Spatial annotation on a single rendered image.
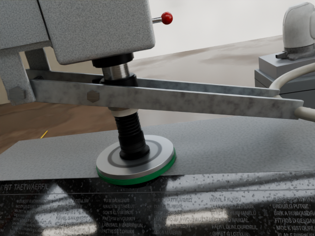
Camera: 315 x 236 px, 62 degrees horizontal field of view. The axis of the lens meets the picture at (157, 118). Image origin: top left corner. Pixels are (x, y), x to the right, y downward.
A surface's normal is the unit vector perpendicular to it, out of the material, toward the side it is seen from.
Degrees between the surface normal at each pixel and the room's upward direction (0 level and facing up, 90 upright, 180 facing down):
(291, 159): 0
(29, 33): 90
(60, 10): 90
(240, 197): 45
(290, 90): 90
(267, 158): 0
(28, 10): 90
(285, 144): 0
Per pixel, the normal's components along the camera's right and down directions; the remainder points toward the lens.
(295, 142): -0.17, -0.92
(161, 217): -0.25, -0.38
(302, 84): -0.05, 0.37
